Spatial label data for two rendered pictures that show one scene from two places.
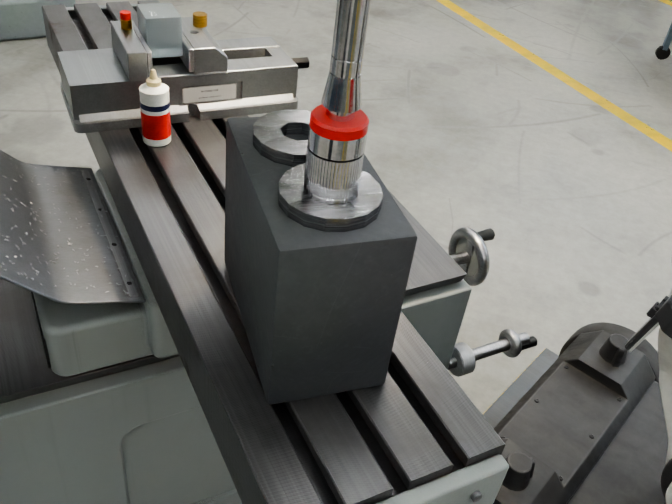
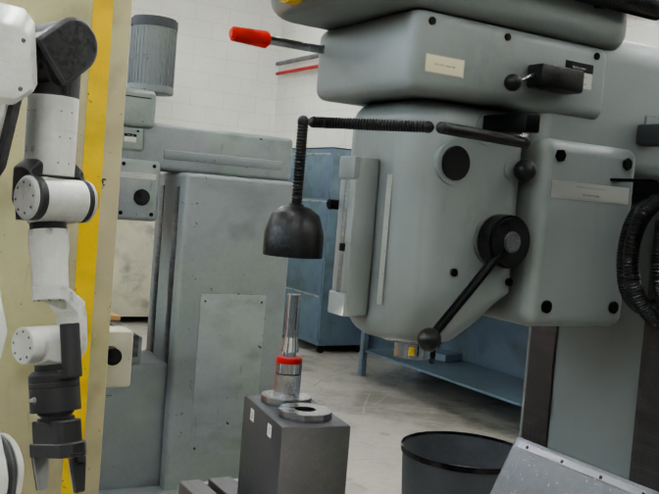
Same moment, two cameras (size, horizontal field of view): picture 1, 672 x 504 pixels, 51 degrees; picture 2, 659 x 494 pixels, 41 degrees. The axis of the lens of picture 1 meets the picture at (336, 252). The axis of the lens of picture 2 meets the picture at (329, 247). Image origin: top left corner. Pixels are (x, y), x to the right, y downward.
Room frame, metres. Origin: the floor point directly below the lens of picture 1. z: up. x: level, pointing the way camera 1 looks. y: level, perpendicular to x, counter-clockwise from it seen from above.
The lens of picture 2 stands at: (2.05, 0.09, 1.49)
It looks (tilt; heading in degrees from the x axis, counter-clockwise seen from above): 3 degrees down; 181
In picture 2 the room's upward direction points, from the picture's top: 5 degrees clockwise
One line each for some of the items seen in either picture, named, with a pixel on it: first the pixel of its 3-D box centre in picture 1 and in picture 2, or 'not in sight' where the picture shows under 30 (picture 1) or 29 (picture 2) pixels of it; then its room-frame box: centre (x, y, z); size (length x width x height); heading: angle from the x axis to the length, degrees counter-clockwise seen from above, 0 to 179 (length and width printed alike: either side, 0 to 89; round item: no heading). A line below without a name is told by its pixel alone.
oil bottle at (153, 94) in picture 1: (155, 106); not in sight; (0.87, 0.28, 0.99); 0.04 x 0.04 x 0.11
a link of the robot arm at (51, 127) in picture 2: not in sight; (53, 159); (0.47, -0.44, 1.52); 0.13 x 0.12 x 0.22; 142
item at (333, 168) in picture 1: (334, 158); (287, 378); (0.50, 0.01, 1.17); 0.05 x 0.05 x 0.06
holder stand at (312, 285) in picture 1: (305, 245); (290, 458); (0.55, 0.03, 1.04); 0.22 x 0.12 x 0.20; 23
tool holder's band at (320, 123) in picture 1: (339, 120); (289, 359); (0.50, 0.01, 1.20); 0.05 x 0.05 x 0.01
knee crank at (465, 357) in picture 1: (493, 348); not in sight; (0.98, -0.33, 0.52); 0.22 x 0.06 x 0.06; 121
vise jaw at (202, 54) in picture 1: (197, 44); not in sight; (1.02, 0.26, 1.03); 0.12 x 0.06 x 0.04; 30
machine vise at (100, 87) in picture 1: (181, 67); not in sight; (1.01, 0.28, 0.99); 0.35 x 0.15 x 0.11; 120
